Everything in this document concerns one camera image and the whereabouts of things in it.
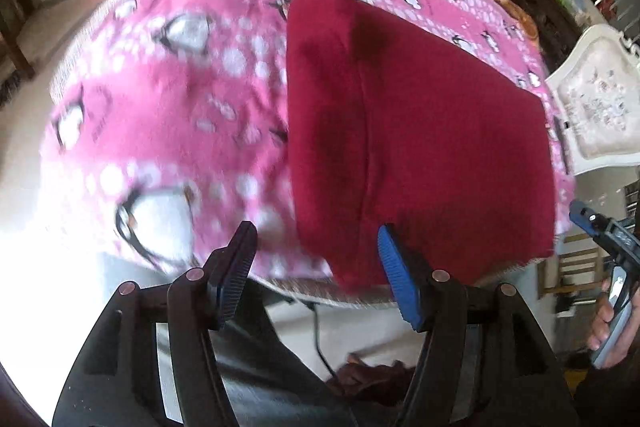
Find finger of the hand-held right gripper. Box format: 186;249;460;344
569;200;613;237

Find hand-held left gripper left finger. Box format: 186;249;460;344
52;221;258;427

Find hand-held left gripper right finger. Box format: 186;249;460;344
377;224;581;427

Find dark red sweater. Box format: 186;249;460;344
285;0;558;288

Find person's right hand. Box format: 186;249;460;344
586;289;640;369

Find wooden chair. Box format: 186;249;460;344
537;227;611;303

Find dark red cloth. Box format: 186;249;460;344
330;353;418;400

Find white ornate chair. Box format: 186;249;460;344
544;24;640;178

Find pink penguin blanket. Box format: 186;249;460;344
42;0;576;303

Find dark wooden cabinet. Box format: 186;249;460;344
502;0;583;72

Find black cable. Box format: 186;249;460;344
310;302;337;379

